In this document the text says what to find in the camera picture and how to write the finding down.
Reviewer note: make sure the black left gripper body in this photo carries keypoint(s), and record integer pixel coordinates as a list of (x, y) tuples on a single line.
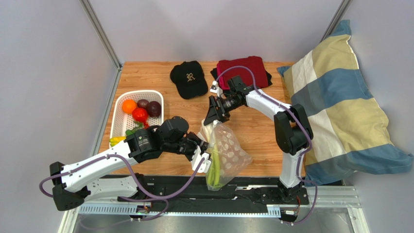
[(187, 146)]

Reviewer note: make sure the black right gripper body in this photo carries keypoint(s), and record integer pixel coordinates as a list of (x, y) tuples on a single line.
[(218, 108)]

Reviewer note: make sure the clear polka dot zip bag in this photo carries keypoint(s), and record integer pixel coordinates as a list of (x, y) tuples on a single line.
[(234, 159)]

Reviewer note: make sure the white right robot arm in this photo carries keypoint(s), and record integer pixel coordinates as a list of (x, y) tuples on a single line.
[(292, 128)]

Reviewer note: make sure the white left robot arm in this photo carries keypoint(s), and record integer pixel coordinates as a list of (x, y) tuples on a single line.
[(77, 183)]

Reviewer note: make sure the black folded cloth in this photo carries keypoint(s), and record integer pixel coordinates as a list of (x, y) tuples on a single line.
[(245, 77)]

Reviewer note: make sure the black baseball cap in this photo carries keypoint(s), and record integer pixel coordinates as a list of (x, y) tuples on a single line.
[(189, 80)]

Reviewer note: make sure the dark red folded cloth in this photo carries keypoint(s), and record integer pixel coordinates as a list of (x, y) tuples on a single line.
[(253, 63)]

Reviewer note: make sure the dark purple round fruit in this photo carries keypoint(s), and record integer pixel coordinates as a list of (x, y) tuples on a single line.
[(154, 109)]

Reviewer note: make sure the red tomato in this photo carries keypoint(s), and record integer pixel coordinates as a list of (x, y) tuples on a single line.
[(140, 115)]

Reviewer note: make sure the small dark purple fruit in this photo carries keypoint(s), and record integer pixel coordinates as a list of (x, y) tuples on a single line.
[(142, 103)]

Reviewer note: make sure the white perforated plastic basket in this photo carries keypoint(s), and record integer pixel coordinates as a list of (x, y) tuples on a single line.
[(121, 121)]

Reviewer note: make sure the orange fruit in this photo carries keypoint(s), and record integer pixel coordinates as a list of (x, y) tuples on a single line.
[(128, 106)]

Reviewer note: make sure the yellow banana bunch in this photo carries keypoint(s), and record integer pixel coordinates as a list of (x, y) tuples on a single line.
[(115, 140)]

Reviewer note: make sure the blue yellow striped pillow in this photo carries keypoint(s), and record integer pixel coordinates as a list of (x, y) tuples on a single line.
[(349, 128)]

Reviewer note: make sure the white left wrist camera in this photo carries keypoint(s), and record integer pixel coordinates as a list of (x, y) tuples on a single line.
[(201, 162)]

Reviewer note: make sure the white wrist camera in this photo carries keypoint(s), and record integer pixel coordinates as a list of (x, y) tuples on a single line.
[(215, 89), (201, 162)]

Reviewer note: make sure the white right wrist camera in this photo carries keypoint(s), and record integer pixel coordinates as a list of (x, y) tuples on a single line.
[(215, 89)]

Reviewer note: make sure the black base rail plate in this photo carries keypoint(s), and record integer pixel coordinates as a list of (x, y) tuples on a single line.
[(243, 195)]

